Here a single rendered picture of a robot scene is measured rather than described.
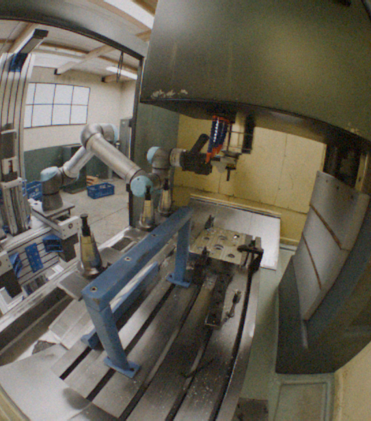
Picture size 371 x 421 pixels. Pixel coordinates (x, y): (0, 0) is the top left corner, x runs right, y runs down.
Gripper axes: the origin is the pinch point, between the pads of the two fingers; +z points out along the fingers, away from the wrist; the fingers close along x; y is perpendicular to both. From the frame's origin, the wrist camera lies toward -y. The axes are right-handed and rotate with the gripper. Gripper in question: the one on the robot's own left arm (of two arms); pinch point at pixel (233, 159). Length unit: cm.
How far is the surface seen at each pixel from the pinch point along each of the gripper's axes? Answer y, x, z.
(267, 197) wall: 37, -101, 26
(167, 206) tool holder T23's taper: 14.7, 23.2, -15.6
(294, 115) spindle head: -15.0, 32.2, 15.6
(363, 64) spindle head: -36, 33, 35
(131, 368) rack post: 48, 60, -9
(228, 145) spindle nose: -5.2, 8.0, -1.5
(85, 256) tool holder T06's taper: 14, 56, -16
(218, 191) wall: 40, -101, -21
